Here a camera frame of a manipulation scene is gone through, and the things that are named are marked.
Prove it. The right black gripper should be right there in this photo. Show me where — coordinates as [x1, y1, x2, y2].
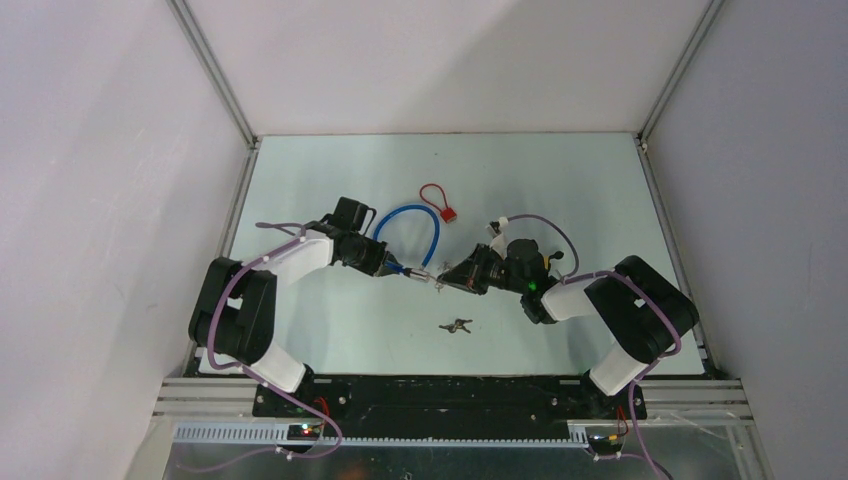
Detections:
[438, 243, 527, 296]

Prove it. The blue cable lock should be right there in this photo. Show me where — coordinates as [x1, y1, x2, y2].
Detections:
[371, 204, 441, 283]

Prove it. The silver key bunch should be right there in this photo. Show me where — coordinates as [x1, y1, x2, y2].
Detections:
[438, 318, 472, 334]
[430, 261, 452, 292]

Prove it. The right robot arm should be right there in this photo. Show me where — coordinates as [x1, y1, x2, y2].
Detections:
[437, 239, 700, 418]

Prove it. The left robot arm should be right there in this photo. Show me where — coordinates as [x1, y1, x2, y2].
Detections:
[188, 197, 402, 417]

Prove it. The silver key bunch front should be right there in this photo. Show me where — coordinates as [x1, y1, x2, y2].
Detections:
[438, 318, 472, 334]

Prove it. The left circuit board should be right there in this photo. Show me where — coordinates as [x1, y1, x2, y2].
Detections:
[286, 423, 323, 441]

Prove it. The circuit board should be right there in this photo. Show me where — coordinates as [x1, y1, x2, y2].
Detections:
[588, 434, 627, 454]
[286, 423, 323, 441]

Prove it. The right circuit board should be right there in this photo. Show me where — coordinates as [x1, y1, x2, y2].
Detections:
[588, 434, 627, 454]

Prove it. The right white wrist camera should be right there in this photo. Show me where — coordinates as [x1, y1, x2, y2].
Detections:
[487, 216, 509, 258]

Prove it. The red cable padlock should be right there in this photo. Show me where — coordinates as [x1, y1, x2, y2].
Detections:
[418, 183, 458, 224]

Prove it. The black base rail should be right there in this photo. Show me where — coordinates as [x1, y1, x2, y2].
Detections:
[295, 375, 647, 442]

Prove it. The left aluminium frame post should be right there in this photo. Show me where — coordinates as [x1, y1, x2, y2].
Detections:
[166, 0, 258, 150]

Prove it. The aluminium frame post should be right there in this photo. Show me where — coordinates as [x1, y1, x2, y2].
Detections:
[166, 0, 258, 150]
[636, 0, 726, 152]

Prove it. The right aluminium frame post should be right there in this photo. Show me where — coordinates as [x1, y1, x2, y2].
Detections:
[636, 0, 726, 152]

